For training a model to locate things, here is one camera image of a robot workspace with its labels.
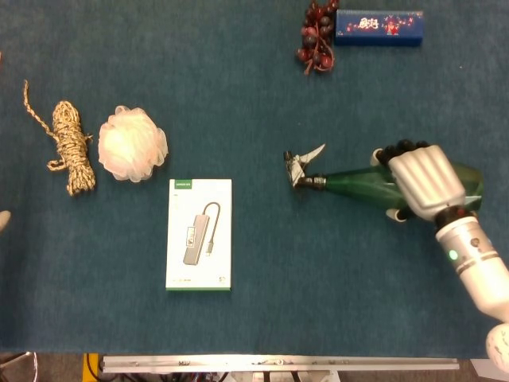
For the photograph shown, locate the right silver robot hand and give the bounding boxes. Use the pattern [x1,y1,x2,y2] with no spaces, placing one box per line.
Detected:
[371,138,467,224]

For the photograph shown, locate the green transparent spray bottle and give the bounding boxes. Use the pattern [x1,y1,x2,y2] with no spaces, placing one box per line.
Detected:
[283,142,485,218]

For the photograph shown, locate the blue printed rectangular box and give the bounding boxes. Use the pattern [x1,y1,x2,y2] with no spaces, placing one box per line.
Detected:
[334,9,425,48]

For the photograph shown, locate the red artificial grape bunch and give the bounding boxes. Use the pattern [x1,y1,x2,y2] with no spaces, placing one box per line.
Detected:
[295,0,341,76]

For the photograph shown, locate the white floor panel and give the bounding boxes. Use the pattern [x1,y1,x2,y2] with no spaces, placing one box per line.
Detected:
[470,357,509,381]

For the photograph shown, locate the white USB hub box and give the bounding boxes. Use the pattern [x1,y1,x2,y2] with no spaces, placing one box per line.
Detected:
[165,178,234,292]

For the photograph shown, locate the white mesh bath pouf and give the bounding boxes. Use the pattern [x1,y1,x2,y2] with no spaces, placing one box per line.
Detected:
[98,105,169,184]

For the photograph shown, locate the aluminium profile rail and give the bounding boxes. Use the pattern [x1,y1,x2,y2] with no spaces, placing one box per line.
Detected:
[99,355,460,374]

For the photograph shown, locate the camouflage rope bundle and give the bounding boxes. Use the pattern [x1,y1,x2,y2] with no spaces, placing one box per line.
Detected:
[22,79,97,197]

